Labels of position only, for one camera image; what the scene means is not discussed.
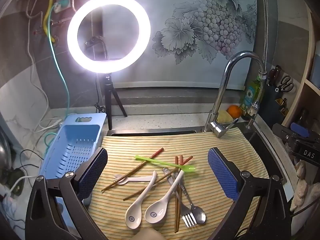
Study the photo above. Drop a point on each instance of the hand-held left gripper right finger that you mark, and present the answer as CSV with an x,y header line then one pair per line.
x,y
222,172

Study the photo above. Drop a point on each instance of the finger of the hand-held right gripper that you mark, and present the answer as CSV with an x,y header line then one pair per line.
x,y
301,129
282,133

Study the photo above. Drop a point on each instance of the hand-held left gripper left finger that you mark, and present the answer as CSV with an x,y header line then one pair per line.
x,y
92,172

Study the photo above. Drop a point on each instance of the blue plastic drain basket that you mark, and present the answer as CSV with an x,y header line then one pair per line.
x,y
75,150

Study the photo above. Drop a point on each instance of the white plastic fork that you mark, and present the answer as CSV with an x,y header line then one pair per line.
x,y
140,179

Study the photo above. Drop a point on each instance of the metal spoon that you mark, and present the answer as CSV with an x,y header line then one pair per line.
x,y
198,215

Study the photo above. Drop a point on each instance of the metal fork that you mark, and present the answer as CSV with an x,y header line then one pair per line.
x,y
188,218

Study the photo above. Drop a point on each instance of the white ceramic spoon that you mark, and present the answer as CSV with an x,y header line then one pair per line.
x,y
155,213
133,217

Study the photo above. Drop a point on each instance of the green plastic spoon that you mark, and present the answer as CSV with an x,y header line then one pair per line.
x,y
160,161

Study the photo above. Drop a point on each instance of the dark knife holder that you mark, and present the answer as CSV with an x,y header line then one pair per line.
x,y
271,105

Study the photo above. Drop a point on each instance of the wooden shelf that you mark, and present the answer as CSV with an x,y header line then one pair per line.
x,y
307,95

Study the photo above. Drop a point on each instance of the green dish soap bottle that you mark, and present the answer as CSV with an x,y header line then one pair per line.
x,y
250,95

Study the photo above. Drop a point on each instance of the orange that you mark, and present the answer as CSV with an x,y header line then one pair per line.
x,y
234,111

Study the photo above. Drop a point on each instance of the yellow sponge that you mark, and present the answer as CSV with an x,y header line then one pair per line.
x,y
223,117

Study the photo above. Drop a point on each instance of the yellow striped cloth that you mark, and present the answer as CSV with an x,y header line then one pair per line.
x,y
150,142

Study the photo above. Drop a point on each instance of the chrome faucet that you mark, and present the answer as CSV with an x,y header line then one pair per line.
x,y
223,85

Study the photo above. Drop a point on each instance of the dark green dish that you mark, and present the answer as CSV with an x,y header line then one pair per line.
x,y
15,180

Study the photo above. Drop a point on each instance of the metal pot lid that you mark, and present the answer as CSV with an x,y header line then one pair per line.
x,y
5,147

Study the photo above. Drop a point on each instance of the black gooseneck phone clip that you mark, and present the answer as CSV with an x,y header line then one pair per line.
x,y
93,41

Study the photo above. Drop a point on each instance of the grape print wall panel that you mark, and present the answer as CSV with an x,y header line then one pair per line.
x,y
175,5

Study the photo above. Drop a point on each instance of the white wall socket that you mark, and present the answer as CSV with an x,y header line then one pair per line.
x,y
62,2

